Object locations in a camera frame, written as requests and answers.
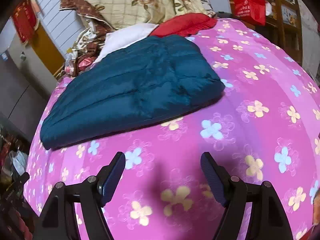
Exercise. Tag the white plastic bag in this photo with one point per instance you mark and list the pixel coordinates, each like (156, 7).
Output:
(18, 161)

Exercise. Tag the cream floral quilt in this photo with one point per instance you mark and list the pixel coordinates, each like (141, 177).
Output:
(120, 0)

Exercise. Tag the teal puffer jacket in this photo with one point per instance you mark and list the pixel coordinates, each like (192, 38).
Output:
(140, 85)

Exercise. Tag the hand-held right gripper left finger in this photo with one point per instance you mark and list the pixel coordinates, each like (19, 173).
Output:
(110, 180)

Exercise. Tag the white pillow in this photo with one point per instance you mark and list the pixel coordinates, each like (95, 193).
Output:
(125, 37)

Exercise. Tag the pink floral bed sheet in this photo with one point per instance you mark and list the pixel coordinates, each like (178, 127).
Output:
(225, 105)

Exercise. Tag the red shopping bag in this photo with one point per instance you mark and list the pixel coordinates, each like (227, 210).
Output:
(248, 7)

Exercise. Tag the yellow wooden door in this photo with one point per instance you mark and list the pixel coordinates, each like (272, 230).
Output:
(47, 52)

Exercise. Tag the red fringed wall hanging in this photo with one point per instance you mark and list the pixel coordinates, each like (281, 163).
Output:
(25, 20)

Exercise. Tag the grey wardrobe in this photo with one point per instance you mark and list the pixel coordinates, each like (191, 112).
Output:
(17, 92)

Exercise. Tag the brown floral blanket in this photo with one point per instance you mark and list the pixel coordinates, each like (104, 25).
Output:
(85, 12)

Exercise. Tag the wooden shelf rack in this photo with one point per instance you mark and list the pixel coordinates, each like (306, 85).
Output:
(287, 17)

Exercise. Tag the red cloth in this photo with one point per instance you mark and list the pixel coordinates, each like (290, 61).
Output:
(185, 25)

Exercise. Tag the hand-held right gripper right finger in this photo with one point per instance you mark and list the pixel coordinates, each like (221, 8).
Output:
(212, 177)

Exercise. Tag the clear plastic bag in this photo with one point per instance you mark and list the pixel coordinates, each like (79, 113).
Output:
(71, 63)

